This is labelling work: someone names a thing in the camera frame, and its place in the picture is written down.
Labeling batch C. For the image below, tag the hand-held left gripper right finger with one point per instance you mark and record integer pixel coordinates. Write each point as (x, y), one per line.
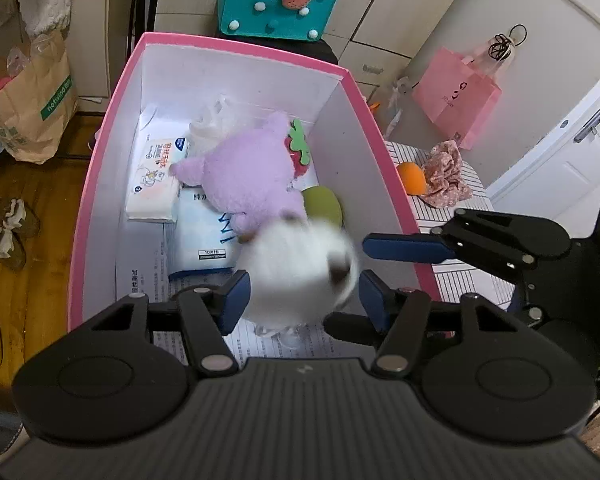
(372, 301)

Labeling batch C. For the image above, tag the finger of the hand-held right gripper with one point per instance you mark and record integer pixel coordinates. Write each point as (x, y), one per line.
(350, 327)
(405, 249)

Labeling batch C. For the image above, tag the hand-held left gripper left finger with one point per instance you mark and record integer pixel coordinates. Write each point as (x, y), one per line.
(235, 301)

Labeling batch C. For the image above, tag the white plush toy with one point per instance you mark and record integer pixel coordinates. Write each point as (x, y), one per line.
(290, 275)

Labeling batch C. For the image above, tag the blue wet wipes pack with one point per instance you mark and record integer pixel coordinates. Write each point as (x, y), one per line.
(200, 240)

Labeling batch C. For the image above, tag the green makeup sponge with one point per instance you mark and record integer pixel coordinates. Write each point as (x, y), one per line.
(322, 205)

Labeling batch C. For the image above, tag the purple plush toy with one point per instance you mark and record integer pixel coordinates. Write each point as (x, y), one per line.
(245, 170)

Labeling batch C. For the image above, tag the white cartoon tissue pack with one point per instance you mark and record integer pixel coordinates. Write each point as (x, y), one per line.
(152, 185)

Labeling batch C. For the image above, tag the red strawberry plush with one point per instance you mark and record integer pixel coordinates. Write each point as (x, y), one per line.
(297, 152)

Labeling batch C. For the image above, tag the pink cardboard box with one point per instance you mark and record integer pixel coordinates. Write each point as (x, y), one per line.
(97, 200)

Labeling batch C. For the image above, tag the white plastic bag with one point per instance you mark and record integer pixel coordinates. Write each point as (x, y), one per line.
(210, 130)

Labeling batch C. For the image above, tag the orange makeup sponge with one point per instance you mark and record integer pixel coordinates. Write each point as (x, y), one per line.
(411, 177)

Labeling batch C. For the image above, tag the pink floral cloth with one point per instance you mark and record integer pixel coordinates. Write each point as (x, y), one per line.
(445, 175)

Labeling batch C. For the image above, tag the white door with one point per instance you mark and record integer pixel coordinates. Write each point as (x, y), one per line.
(555, 170)

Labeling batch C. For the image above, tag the pink shopping bag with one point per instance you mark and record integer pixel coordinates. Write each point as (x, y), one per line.
(455, 95)

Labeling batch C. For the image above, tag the black suitcase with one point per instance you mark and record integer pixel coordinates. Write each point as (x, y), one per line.
(325, 52)

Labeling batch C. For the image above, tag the white wardrobe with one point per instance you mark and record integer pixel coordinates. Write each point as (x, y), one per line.
(380, 5)

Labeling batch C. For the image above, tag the paper bag with green stripe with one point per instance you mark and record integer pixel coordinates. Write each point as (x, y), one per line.
(25, 110)

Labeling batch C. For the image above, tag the beige cabinet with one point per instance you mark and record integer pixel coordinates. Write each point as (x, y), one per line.
(95, 35)

